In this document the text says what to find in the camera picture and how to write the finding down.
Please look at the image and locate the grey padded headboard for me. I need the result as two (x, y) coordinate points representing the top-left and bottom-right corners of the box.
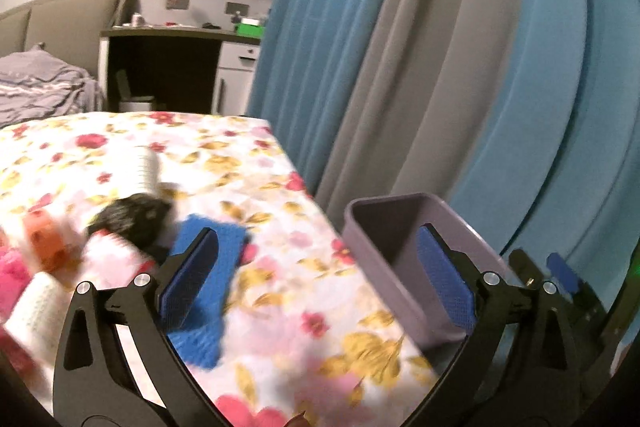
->
(0, 0), (136, 58)

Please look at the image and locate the pink and white paper cup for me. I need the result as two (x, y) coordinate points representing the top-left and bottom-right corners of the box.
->
(82, 229), (156, 288)

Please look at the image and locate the orange and white paper cup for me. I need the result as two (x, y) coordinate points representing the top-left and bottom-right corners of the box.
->
(22, 209), (81, 273)

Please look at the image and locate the blue knitted cloth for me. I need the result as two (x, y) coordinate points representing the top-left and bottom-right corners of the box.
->
(167, 214), (251, 370)

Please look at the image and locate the purple plastic bin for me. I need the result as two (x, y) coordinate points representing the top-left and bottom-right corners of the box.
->
(341, 193), (511, 350)

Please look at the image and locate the green box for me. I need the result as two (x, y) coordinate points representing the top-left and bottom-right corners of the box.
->
(236, 19), (267, 38)

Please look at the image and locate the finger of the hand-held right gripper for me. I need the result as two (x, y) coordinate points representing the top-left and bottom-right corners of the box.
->
(507, 249), (547, 288)
(546, 252), (626, 358)

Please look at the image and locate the dark wooden desk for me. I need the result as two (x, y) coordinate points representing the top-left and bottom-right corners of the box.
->
(99, 26), (263, 115)

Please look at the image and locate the bed with grey bedding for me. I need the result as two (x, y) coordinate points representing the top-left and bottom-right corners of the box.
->
(0, 46), (106, 128)

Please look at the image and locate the pink fluffy item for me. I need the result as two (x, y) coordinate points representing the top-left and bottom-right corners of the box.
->
(0, 244), (33, 323)

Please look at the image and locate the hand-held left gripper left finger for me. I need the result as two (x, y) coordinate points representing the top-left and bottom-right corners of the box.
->
(52, 227), (236, 427)

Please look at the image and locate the small white pedal bin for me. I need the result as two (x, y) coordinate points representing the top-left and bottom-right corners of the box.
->
(116, 69), (155, 114)

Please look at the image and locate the floral tablecloth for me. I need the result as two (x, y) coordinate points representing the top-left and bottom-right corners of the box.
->
(0, 111), (441, 427)

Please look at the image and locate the white drawer cabinet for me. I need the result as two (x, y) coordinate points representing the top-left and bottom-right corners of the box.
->
(212, 42), (262, 115)

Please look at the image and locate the white ribbed paper cup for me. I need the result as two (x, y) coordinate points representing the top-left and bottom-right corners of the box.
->
(132, 146), (163, 198)

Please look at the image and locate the blue and grey curtain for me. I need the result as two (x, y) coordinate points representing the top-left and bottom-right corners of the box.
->
(245, 0), (640, 358)

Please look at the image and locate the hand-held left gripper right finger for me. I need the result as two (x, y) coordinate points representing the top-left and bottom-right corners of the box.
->
(407, 223), (577, 427)

